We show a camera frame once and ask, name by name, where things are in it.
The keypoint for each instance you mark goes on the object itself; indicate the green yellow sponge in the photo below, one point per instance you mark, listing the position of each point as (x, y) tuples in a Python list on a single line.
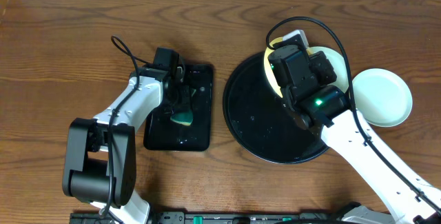
[(187, 118)]

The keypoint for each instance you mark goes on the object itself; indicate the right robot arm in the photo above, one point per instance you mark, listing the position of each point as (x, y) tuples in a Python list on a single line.
[(317, 94)]

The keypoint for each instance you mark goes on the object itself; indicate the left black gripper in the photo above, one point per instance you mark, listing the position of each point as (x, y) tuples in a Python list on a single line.
[(180, 91)]

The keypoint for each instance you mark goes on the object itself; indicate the rectangular black tray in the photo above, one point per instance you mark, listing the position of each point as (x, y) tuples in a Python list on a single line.
[(163, 134)]

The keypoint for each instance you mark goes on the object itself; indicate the light blue plate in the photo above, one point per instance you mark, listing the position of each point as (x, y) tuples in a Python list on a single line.
[(383, 98)]

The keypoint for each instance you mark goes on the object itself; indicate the round black tray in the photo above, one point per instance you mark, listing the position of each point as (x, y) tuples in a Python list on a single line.
[(256, 118)]

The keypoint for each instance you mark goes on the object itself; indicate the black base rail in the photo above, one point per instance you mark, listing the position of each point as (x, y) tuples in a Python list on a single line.
[(150, 217)]

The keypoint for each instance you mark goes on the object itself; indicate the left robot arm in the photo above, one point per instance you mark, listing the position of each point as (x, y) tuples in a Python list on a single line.
[(100, 158)]

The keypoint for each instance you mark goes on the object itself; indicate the yellow plate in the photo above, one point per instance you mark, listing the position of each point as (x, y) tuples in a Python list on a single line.
[(269, 71)]

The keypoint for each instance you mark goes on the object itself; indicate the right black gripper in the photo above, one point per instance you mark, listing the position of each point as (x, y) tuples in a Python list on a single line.
[(320, 63)]

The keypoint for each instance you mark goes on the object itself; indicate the white plate with blue stain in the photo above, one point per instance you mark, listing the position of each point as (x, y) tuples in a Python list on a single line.
[(338, 63)]

